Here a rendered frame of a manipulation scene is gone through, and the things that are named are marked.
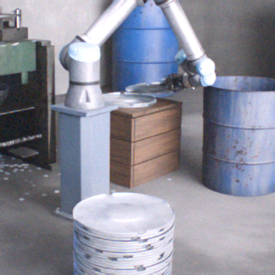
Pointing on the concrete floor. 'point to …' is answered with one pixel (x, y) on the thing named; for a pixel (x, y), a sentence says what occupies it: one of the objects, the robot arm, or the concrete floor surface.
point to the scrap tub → (239, 136)
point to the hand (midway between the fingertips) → (165, 84)
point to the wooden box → (145, 142)
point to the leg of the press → (14, 124)
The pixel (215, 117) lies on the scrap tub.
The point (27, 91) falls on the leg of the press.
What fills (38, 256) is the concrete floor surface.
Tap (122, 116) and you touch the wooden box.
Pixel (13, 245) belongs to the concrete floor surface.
